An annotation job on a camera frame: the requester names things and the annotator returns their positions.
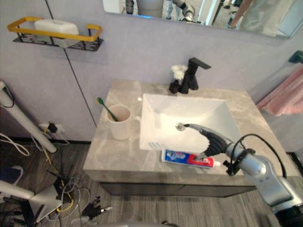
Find white power strip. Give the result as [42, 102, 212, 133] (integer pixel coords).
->
[38, 122, 66, 133]

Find yellow floor cable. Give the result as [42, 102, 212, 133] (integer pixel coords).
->
[43, 127, 74, 212]

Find wall mirror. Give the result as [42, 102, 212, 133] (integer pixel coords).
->
[102, 0, 303, 40]

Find yellow and black wall shelf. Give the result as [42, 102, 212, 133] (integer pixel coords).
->
[6, 16, 104, 53]

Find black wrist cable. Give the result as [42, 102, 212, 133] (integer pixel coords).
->
[230, 133, 287, 178]

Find black box device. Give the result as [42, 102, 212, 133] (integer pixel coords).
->
[53, 176, 72, 202]

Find black vase with white flowers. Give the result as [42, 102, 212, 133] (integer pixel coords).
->
[169, 64, 188, 94]

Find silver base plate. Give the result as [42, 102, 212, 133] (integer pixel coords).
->
[27, 184, 63, 223]

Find blue red toothpaste tube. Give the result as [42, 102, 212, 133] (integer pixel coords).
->
[161, 148, 221, 169]

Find grey marble vanity cabinet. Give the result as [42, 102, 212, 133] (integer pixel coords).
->
[82, 79, 300, 198]

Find black wall cable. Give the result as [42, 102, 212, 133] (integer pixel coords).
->
[44, 0, 98, 129]

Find white frame bar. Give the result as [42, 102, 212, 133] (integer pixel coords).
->
[0, 180, 35, 201]

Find green toothbrush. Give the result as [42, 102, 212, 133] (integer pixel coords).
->
[97, 96, 119, 122]

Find black faucet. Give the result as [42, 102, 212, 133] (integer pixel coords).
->
[179, 57, 212, 94]

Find pink towel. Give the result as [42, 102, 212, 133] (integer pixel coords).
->
[256, 68, 303, 117]

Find white soap box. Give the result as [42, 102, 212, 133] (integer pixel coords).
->
[34, 18, 80, 49]

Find white slanted stand leg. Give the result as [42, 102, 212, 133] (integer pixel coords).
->
[0, 81, 58, 153]

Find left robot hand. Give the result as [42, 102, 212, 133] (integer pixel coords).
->
[80, 195, 114, 220]

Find white floor cable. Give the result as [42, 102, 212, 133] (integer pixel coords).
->
[0, 132, 31, 157]

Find white rectangular sink basin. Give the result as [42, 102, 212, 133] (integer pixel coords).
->
[139, 93, 247, 155]

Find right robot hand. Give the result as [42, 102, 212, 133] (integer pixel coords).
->
[183, 122, 235, 164]

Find cream ceramic mug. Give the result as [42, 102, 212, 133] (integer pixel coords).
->
[106, 105, 142, 141]

